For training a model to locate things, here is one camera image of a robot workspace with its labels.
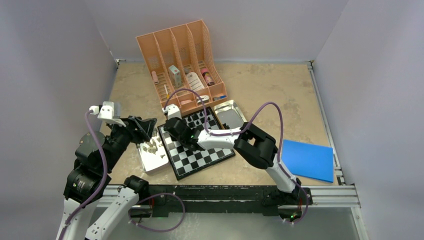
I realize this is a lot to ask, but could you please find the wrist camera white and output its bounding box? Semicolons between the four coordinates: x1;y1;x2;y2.
89;101;127;127
162;104;182;120

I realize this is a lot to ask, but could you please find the white green carton box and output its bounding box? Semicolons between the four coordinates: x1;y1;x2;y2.
168;65;183;88

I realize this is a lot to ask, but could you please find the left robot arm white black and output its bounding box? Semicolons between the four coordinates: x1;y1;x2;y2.
56;115;157;240

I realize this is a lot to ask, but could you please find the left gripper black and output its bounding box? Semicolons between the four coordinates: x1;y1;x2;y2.
102;114;156;171

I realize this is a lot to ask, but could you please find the white paper pack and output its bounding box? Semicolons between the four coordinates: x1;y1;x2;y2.
186;72;205;92

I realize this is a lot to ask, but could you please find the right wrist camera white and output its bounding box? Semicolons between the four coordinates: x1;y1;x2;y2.
162;104;182;120

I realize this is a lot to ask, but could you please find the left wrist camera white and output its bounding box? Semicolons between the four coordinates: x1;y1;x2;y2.
89;101;127;127

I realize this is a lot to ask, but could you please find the blue foam pad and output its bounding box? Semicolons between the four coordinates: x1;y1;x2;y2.
281;139;334;183

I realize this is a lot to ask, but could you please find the black metal base rail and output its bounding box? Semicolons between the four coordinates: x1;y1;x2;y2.
67;183;361;218

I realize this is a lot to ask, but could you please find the pile of white chess pieces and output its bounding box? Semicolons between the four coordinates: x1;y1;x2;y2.
140;130;166;158

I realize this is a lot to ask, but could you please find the peach plastic desk organizer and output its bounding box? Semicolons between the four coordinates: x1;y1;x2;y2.
136;20;229;115

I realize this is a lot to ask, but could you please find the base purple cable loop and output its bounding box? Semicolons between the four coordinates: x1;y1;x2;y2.
127;192;185;233

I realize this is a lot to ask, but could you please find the yellow white pen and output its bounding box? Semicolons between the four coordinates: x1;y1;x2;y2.
163;84;170;100

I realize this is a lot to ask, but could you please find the silver metal tin tray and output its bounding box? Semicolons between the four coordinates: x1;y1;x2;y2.
136;128;170;175

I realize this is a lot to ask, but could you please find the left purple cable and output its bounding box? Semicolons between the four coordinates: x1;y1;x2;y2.
57;110;109;240

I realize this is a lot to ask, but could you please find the pink bottle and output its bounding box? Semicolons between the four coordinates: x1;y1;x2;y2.
200;67;215;87

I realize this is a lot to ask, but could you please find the white stapler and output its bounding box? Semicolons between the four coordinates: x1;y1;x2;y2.
197;95;210;105

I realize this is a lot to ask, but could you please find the black white chess board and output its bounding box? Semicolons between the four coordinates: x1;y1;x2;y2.
156;106;236;181

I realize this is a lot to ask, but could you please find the blue grey small object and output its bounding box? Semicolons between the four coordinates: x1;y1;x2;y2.
213;95;227;101

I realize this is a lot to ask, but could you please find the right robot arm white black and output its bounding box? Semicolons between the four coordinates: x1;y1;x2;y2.
164;117;312;205

